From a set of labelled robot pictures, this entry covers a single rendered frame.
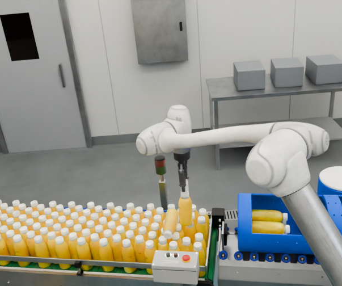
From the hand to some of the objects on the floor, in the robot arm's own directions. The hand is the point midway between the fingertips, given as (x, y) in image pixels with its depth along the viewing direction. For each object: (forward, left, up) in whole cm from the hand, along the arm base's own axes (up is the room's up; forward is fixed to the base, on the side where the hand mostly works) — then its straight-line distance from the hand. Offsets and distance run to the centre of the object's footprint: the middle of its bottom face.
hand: (184, 188), depth 185 cm
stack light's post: (+56, +14, -128) cm, 141 cm away
